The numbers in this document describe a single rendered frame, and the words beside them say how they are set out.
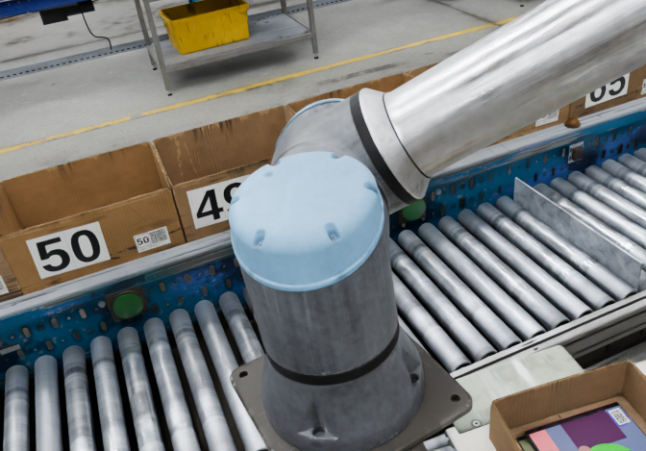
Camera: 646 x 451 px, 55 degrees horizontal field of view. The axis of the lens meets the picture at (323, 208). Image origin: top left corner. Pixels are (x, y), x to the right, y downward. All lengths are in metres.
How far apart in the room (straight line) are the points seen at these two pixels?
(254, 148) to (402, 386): 1.27
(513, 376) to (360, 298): 0.81
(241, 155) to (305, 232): 1.32
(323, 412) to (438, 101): 0.35
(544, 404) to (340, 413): 0.66
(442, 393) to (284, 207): 0.30
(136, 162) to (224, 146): 0.25
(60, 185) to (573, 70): 1.41
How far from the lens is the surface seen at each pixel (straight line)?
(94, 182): 1.81
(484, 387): 1.35
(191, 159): 1.82
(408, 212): 1.71
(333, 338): 0.61
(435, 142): 0.70
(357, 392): 0.66
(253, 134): 1.84
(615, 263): 1.67
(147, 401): 1.44
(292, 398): 0.68
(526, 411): 1.26
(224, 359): 1.46
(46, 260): 1.58
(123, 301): 1.57
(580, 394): 1.31
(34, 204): 1.83
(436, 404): 0.73
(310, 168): 0.63
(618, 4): 0.70
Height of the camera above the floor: 1.77
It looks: 33 degrees down
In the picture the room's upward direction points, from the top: 8 degrees counter-clockwise
